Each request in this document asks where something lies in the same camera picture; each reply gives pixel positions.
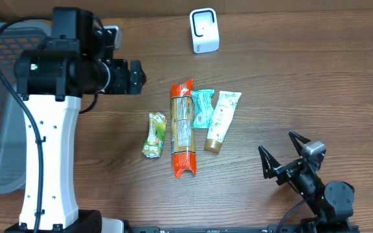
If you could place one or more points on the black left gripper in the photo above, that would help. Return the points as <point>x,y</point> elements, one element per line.
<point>135,76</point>

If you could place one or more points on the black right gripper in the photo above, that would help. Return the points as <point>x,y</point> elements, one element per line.
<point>289,171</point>

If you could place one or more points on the teal wipes packet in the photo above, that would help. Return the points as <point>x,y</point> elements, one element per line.
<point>204,110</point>

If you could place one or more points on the green yellow snack packet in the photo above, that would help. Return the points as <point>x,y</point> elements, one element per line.
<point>153,145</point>

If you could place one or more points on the white shampoo tube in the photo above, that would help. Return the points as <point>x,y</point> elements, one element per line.
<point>221,120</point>

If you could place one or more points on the orange spaghetti package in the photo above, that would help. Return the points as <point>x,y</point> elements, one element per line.
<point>182,130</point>

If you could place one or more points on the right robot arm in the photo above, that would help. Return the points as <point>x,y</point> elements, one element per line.
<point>332,203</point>

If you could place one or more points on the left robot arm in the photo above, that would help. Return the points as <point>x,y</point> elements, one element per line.
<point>75,60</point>

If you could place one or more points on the white barcode scanner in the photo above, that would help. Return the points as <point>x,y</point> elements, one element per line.
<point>204,30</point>

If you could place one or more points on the grey plastic shopping basket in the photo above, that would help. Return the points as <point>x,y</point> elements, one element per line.
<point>13,147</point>

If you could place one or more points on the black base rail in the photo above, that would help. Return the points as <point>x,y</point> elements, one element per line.
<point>269,229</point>

